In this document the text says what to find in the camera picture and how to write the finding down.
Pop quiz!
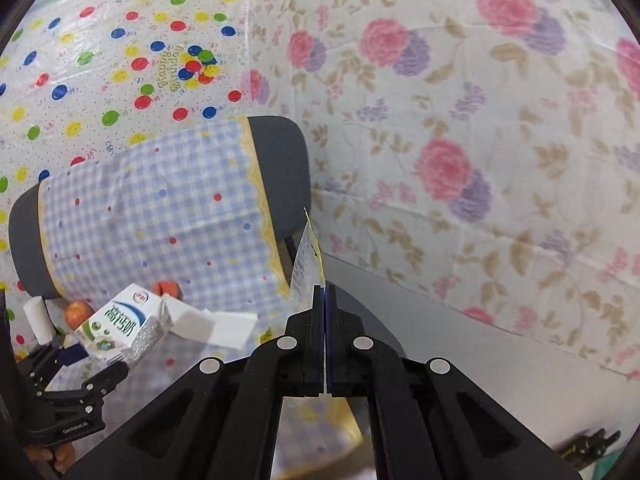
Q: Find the red-orange apple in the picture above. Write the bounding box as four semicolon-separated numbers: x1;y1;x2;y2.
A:
64;301;95;332

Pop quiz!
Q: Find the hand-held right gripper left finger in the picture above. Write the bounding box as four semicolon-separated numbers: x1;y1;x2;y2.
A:
62;285;326;480

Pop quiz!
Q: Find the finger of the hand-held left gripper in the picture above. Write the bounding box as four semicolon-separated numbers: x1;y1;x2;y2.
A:
17;332;88;396
42;360;131;411

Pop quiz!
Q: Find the dark grey table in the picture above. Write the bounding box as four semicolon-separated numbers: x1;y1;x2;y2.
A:
7;115;313;301

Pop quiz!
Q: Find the white foam cylinder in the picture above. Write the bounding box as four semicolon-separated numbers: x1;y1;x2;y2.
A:
22;297;55;346

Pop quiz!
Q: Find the black metal object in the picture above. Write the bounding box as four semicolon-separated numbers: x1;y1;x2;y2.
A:
557;430;623;466

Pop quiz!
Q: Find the small printed plastic packet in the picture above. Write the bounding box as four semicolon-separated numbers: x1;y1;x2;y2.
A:
290;207;328;321

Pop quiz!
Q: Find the white milk carton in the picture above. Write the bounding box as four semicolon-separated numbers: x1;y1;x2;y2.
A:
75;282;173;366

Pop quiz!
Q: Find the person's left hand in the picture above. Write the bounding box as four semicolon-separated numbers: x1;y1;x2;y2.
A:
27;442;77;476

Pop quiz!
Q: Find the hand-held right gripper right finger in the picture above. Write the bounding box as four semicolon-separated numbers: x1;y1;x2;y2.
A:
325;285;583;480

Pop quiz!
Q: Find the polka dot wall cloth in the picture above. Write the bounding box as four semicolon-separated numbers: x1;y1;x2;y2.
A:
0;0;253;361

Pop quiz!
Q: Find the white foam block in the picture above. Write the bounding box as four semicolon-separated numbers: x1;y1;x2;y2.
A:
162;296;258;350

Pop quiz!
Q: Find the blue checked tablecloth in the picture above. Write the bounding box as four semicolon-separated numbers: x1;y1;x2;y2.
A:
37;117;361;476

